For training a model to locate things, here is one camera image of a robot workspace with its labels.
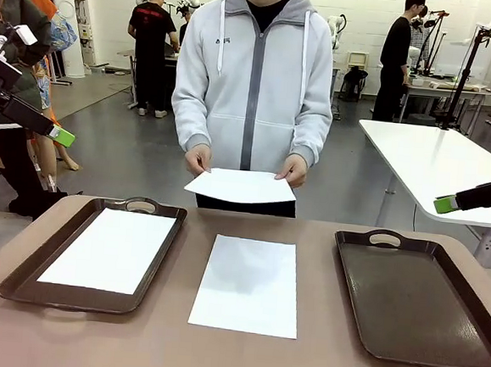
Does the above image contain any person's left forearm white sleeve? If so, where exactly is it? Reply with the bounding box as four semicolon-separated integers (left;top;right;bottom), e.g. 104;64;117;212
288;97;334;169

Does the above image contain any grey background desk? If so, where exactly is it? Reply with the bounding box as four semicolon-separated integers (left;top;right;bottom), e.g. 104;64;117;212
399;75;491;131

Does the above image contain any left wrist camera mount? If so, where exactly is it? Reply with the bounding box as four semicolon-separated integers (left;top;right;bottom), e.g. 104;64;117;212
0;22;40;66

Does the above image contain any person's right hand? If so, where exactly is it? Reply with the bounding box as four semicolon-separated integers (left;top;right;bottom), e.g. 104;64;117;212
182;143;215;178

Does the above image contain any person's right forearm white sleeve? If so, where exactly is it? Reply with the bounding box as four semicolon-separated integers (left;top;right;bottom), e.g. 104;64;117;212
166;87;218;154

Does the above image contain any white table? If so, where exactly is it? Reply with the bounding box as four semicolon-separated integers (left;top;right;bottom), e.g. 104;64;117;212
348;119;491;267

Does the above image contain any person with orange hood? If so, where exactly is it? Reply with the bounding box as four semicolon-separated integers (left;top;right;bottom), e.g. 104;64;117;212
0;0;95;222

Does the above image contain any dark brown serving tray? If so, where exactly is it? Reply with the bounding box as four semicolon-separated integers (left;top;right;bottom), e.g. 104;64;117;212
0;186;189;320
324;225;491;367

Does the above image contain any black desk lamp stand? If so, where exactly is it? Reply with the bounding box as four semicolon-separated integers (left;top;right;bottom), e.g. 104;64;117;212
410;8;449;79

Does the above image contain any white tower air conditioner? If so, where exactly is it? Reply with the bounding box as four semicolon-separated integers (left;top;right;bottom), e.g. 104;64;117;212
40;0;93;80

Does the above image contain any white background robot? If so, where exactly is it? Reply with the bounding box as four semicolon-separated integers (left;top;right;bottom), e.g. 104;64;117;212
173;0;201;19
326;13;349;52

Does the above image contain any person's left hand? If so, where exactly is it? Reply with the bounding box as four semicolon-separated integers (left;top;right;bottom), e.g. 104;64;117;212
273;153;310;190

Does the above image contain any beige mannequin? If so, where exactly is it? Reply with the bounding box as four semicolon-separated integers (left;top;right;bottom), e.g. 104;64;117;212
25;130;84;195

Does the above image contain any person in white hoodie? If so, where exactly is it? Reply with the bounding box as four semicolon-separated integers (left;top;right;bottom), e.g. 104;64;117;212
162;0;343;221

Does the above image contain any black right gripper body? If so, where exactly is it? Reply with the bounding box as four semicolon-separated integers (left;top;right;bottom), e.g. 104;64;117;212
454;171;491;213

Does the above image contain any chair with black backpack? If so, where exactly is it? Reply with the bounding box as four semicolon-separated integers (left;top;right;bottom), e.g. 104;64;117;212
339;50;371;103

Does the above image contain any white A4 paper sheet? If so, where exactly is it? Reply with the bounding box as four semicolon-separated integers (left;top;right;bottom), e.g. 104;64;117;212
182;164;299;209
35;202;179;299

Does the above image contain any white A4 paper stack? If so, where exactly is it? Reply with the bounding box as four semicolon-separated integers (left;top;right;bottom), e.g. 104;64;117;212
187;231;305;341

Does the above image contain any man in black t-shirt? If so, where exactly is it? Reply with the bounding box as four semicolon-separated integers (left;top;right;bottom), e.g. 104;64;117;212
120;0;184;120

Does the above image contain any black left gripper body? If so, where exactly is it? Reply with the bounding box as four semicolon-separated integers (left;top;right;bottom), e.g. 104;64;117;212
0;51;61;136

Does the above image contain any black camera tripod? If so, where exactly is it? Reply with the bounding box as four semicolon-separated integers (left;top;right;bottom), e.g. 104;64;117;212
438;19;491;135

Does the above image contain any man in black clothes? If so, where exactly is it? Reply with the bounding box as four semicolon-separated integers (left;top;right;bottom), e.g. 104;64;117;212
371;0;427;125

